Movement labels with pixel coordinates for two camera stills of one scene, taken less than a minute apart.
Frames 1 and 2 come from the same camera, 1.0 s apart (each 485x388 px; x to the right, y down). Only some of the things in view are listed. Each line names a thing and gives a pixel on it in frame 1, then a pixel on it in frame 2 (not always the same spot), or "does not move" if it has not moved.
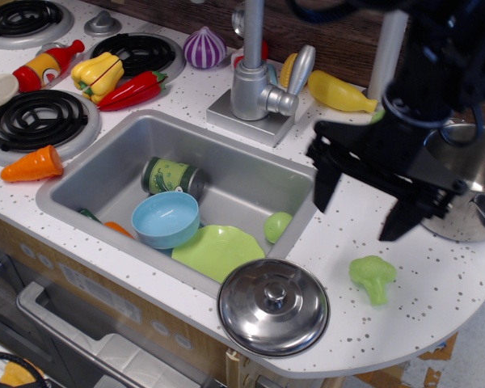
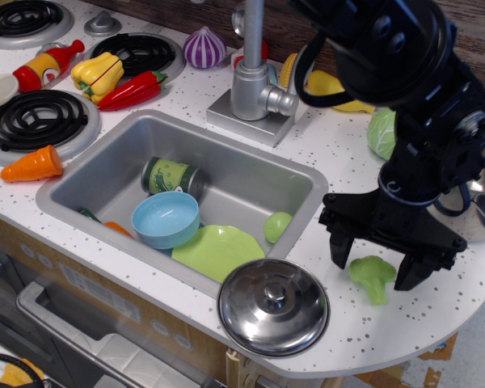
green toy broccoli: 374,273 does not move
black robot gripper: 383,153 to 396,217
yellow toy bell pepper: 96,76 does not move
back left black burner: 26,24 does not move
